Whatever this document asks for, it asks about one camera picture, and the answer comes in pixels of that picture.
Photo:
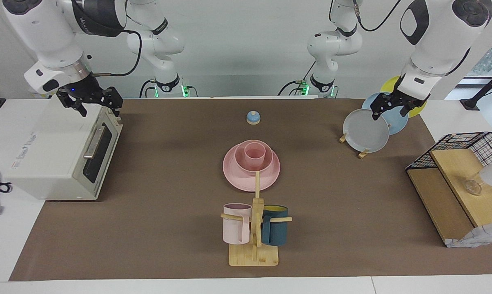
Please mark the small blue knobbed lid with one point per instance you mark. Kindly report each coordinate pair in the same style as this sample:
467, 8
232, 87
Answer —
253, 117

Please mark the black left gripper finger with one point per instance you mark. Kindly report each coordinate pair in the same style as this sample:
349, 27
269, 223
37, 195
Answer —
406, 110
376, 114

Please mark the black clamp stand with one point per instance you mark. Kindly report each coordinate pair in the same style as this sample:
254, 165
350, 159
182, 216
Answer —
484, 90

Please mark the wooden mug tree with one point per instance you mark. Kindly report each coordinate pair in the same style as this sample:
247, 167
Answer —
256, 249

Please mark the patterned white paper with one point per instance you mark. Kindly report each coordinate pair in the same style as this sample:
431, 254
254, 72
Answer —
480, 236

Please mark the pink plate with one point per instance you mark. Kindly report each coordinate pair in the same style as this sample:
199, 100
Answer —
239, 177

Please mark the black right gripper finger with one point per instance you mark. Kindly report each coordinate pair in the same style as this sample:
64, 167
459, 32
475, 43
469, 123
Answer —
81, 108
115, 111

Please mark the light pink mug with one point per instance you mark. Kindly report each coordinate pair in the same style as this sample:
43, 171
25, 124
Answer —
235, 226

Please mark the clear glass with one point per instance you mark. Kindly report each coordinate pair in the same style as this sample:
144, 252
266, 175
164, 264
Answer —
473, 187

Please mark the light blue plate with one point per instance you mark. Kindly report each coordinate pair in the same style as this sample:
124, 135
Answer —
395, 122

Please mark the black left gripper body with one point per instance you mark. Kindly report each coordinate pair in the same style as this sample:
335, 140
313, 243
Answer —
399, 100

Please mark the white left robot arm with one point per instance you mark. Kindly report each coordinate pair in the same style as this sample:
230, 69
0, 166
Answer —
433, 41

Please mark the white toaster oven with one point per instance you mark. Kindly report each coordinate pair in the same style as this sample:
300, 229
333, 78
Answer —
54, 151

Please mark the wooden shelf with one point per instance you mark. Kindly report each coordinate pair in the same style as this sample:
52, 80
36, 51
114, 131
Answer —
446, 200

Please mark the pink bowl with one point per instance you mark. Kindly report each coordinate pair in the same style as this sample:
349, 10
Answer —
266, 163

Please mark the dark teal mug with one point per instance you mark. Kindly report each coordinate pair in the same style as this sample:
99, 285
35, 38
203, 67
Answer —
275, 230

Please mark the wooden plate rack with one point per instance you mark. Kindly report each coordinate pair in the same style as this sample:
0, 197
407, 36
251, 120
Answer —
362, 154

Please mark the yellow plate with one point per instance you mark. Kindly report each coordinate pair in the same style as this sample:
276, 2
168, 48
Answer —
388, 85

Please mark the gray plate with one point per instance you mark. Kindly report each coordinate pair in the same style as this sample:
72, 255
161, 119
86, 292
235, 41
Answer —
366, 130

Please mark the brown table mat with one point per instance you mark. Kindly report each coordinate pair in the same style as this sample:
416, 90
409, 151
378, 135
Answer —
168, 237

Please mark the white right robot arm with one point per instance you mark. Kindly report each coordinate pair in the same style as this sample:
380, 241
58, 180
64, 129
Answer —
54, 32

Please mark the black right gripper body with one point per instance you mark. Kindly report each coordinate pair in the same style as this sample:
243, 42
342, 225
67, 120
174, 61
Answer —
88, 90

